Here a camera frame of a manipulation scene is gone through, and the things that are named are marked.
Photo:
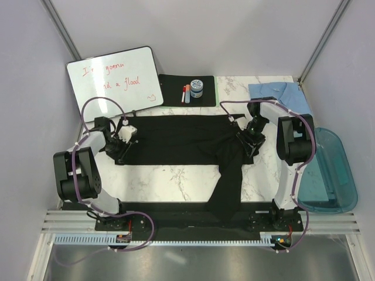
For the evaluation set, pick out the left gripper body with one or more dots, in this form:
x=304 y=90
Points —
x=117 y=147

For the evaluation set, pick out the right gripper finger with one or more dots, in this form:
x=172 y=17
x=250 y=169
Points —
x=247 y=146
x=254 y=149

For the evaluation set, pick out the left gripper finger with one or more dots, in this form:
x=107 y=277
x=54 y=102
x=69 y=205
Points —
x=120 y=159
x=130 y=147

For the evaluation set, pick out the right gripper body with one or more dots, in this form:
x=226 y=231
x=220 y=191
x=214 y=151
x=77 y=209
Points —
x=253 y=134

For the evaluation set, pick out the black long sleeve shirt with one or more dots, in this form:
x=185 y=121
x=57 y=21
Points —
x=194 y=140

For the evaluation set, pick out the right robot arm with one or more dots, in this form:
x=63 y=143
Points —
x=295 y=146

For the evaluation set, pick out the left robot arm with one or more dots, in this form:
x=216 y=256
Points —
x=78 y=179

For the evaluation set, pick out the folded blue shirt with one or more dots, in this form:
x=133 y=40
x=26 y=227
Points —
x=288 y=94

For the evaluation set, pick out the blue lidded jar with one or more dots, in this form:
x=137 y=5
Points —
x=196 y=88

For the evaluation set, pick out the teal transparent plastic bin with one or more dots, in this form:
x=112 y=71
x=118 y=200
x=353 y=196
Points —
x=327 y=185

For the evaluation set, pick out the black mat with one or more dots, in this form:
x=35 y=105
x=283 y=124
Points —
x=172 y=87

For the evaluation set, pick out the red marker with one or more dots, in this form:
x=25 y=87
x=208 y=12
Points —
x=183 y=94

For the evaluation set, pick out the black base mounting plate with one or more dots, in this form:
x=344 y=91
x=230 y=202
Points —
x=192 y=221

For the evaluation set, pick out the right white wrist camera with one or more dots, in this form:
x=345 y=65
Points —
x=241 y=123

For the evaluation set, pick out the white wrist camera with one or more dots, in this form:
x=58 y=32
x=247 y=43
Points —
x=241 y=123
x=125 y=131

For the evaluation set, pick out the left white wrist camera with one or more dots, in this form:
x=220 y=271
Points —
x=125 y=131

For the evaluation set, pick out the light blue cable duct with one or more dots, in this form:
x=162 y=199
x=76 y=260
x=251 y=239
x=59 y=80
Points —
x=127 y=240

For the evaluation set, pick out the aluminium rail frame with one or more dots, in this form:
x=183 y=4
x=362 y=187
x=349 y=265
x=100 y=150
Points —
x=78 y=222

